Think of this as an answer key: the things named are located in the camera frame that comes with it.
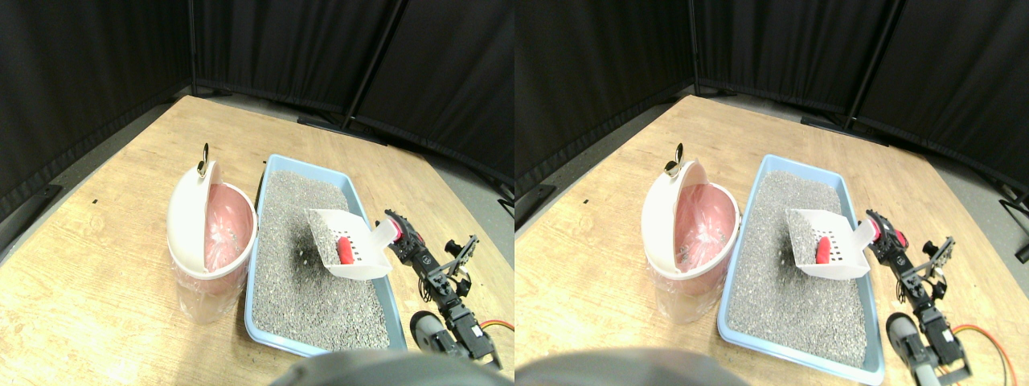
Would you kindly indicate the red lump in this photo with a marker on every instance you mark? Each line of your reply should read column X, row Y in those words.
column 344, row 251
column 823, row 251

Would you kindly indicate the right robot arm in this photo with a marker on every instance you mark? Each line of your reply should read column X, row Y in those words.
column 936, row 330
column 462, row 322

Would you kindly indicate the black tripod stand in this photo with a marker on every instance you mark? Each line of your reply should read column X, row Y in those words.
column 506, row 201
column 1014, row 201

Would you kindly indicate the blue litter tray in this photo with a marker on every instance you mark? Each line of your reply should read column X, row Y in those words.
column 321, row 297
column 804, row 305

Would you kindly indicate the black curtain stand pole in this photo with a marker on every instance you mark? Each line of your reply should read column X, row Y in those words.
column 875, row 64
column 374, row 64
column 193, row 48
column 693, row 48

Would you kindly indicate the white bin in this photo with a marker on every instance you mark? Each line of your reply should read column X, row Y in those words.
column 189, row 217
column 663, row 217

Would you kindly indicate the black bracket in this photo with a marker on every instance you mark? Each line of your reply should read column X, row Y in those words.
column 939, row 256
column 462, row 253

